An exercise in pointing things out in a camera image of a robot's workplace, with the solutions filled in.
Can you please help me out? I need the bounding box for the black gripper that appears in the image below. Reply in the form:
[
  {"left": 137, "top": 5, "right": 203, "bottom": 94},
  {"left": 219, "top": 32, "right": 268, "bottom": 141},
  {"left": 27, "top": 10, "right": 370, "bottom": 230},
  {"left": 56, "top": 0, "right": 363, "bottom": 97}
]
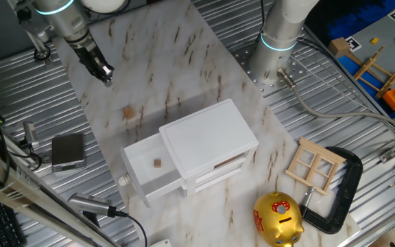
[{"left": 71, "top": 43, "right": 115, "bottom": 88}]

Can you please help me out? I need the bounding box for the large wooden cube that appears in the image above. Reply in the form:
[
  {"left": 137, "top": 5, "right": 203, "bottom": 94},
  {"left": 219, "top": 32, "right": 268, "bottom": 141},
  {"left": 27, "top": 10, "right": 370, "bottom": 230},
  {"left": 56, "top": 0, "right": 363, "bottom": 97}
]
[{"left": 122, "top": 106, "right": 136, "bottom": 120}]

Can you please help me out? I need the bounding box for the metal stand rod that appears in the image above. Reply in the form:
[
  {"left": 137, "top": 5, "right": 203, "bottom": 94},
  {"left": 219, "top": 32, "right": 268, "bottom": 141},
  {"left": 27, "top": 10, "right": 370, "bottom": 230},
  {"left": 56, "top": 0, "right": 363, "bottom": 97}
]
[{"left": 7, "top": 0, "right": 51, "bottom": 64}]

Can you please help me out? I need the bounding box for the silver digital scale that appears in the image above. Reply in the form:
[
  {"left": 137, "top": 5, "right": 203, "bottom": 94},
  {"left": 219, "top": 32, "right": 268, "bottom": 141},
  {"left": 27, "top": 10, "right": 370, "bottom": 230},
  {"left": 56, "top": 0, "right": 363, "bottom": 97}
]
[{"left": 51, "top": 132, "right": 87, "bottom": 174}]

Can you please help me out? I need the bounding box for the white cabinet body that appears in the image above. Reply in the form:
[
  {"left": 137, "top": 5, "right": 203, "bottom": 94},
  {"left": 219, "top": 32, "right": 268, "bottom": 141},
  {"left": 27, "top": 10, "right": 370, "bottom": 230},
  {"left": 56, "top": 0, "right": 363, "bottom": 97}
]
[{"left": 158, "top": 98, "right": 259, "bottom": 197}]

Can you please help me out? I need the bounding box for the gold piggy bank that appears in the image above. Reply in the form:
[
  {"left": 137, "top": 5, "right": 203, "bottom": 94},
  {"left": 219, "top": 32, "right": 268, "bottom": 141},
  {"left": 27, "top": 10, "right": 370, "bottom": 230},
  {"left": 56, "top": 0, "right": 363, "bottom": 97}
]
[{"left": 252, "top": 191, "right": 305, "bottom": 247}]

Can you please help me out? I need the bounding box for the tan cardboard cube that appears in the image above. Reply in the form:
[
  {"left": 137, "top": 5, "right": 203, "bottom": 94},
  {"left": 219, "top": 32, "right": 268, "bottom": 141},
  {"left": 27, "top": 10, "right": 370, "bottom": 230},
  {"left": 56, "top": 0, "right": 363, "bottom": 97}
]
[{"left": 327, "top": 36, "right": 351, "bottom": 59}]

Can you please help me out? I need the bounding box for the blue foam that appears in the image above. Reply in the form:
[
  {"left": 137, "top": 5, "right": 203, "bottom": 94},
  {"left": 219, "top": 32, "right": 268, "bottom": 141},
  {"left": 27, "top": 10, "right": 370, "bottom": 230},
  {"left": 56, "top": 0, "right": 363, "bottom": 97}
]
[{"left": 326, "top": 0, "right": 395, "bottom": 40}]

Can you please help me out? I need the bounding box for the black C-clamp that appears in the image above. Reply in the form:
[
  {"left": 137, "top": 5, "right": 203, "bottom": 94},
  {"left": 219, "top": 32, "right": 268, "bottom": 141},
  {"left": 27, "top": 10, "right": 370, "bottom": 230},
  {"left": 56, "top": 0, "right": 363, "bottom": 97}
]
[{"left": 299, "top": 146, "right": 364, "bottom": 235}]

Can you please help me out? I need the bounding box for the gray brick baseplate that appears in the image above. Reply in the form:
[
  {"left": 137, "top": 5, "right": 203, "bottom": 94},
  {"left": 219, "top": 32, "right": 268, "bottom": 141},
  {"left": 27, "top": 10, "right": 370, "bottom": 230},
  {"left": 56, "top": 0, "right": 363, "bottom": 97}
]
[{"left": 341, "top": 13, "right": 395, "bottom": 93}]

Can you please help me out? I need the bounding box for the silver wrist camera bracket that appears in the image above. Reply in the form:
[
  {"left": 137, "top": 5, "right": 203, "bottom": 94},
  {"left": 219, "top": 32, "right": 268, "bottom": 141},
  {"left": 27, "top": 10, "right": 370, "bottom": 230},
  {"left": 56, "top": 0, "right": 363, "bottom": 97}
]
[{"left": 15, "top": 6, "right": 53, "bottom": 44}]

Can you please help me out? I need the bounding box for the small silver camera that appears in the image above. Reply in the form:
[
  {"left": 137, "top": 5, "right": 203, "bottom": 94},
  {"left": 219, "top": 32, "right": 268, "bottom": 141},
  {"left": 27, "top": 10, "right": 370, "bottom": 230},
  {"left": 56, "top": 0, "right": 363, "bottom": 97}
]
[{"left": 22, "top": 121, "right": 40, "bottom": 149}]

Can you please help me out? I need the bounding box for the black camera cable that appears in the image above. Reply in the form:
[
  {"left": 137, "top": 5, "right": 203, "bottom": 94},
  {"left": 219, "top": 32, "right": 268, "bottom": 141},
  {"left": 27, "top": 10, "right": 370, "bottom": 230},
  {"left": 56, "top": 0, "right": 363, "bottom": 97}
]
[
  {"left": 110, "top": 207, "right": 149, "bottom": 247},
  {"left": 0, "top": 113, "right": 44, "bottom": 172}
]

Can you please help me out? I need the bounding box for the silver ribbed camera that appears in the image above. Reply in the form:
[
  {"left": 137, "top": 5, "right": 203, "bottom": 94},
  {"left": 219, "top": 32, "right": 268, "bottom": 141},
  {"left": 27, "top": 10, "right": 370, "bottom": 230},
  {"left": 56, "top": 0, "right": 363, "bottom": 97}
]
[{"left": 67, "top": 192, "right": 119, "bottom": 227}]

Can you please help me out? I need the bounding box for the aluminium frame beam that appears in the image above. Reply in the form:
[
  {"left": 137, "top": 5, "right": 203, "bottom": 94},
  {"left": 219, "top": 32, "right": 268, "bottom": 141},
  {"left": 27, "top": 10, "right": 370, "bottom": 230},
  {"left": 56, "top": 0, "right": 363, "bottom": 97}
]
[{"left": 0, "top": 142, "right": 116, "bottom": 247}]

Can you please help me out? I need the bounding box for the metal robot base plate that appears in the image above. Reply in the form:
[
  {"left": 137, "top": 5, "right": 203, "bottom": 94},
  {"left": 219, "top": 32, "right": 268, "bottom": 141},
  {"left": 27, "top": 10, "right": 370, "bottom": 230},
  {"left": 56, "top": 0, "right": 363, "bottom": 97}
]
[{"left": 233, "top": 40, "right": 308, "bottom": 99}]

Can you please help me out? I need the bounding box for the black base cable bundle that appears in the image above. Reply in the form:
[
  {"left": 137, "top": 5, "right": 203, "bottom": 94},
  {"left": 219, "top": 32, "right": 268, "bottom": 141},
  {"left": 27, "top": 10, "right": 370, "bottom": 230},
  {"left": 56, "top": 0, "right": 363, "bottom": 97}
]
[{"left": 257, "top": 0, "right": 267, "bottom": 39}]

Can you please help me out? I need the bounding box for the gray robot cable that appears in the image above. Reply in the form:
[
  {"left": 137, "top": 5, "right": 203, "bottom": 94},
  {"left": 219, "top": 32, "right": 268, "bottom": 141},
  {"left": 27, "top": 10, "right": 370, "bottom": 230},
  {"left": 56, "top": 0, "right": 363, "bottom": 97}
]
[{"left": 277, "top": 67, "right": 395, "bottom": 138}]

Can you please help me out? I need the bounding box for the wooden window frame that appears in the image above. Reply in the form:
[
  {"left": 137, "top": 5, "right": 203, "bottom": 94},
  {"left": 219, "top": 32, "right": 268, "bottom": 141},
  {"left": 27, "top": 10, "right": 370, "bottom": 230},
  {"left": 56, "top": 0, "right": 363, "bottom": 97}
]
[{"left": 285, "top": 137, "right": 346, "bottom": 196}]

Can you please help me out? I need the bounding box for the small metal corner bracket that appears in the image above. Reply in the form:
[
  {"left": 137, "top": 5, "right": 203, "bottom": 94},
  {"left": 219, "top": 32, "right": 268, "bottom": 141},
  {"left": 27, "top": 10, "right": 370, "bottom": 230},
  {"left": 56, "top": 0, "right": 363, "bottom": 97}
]
[{"left": 379, "top": 150, "right": 395, "bottom": 164}]

